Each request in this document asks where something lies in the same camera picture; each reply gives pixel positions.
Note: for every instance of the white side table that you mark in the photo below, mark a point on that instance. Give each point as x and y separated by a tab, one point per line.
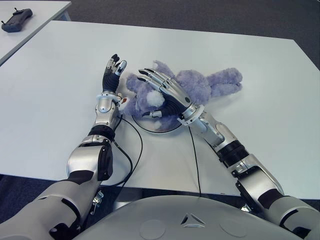
37	15

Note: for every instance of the black handheld controller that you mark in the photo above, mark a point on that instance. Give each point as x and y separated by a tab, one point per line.
17	21

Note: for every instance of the metal clamp bracket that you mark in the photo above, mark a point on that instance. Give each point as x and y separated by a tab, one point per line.
97	198
245	207

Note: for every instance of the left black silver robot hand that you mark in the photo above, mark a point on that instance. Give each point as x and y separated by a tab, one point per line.
110	82

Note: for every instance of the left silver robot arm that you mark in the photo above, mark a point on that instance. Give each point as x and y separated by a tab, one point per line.
82	160

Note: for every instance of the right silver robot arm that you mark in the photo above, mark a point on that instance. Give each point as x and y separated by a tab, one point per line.
250	165

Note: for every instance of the purple plush bunny doll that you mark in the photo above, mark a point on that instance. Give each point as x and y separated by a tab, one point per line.
195	85

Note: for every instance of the grey robot torso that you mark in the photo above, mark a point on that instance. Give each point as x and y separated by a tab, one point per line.
175	220

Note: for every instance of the white plate with black rim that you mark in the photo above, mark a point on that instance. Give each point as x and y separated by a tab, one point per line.
147	125

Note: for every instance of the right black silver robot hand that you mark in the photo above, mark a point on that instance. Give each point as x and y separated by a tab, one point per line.
175	100

